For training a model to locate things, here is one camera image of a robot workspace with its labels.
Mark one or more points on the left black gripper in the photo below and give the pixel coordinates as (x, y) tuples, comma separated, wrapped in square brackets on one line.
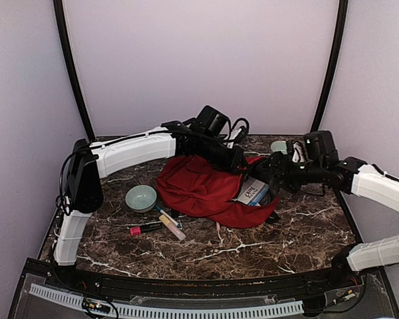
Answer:
[(238, 155)]

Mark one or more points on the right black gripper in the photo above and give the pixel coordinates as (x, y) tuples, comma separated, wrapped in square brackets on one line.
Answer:
[(278, 157)]

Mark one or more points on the red student backpack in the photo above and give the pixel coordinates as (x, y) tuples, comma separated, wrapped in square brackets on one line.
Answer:
[(191, 186)]

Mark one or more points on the dog cover book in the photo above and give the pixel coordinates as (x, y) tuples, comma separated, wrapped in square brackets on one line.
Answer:
[(252, 191)]

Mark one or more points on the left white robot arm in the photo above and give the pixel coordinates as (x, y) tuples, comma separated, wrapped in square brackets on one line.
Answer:
[(80, 191)]

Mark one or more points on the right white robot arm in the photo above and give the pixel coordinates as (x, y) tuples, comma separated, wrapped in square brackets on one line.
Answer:
[(359, 178)]

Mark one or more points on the celadon bowl far right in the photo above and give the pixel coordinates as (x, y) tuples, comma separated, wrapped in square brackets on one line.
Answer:
[(279, 146)]

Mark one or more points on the celadon bowl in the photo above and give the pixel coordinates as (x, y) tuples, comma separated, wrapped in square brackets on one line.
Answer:
[(141, 198), (279, 146)]

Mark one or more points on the teal capped white marker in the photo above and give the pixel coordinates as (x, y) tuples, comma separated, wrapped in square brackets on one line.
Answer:
[(177, 224)]

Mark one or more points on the celadon bowl near left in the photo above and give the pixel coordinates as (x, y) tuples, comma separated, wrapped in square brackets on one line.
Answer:
[(141, 198)]

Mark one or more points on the pale yellow highlighter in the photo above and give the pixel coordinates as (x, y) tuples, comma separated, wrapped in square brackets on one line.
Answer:
[(172, 228)]

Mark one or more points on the pink black highlighter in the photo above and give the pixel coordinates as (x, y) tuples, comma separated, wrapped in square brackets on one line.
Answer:
[(138, 230)]

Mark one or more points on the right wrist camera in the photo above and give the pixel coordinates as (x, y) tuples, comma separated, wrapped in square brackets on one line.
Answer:
[(296, 151)]

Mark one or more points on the right black frame post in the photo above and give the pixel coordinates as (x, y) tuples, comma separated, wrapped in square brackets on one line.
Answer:
[(332, 64)]

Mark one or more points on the black frame post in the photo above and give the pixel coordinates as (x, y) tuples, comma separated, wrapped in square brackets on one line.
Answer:
[(71, 68), (332, 64)]

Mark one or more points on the left black frame post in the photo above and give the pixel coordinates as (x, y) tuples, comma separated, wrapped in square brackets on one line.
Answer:
[(71, 68)]

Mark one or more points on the white slotted cable duct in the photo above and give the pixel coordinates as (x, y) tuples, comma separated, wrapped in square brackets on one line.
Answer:
[(151, 307)]

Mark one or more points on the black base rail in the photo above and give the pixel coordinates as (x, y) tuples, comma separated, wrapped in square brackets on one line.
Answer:
[(100, 279)]

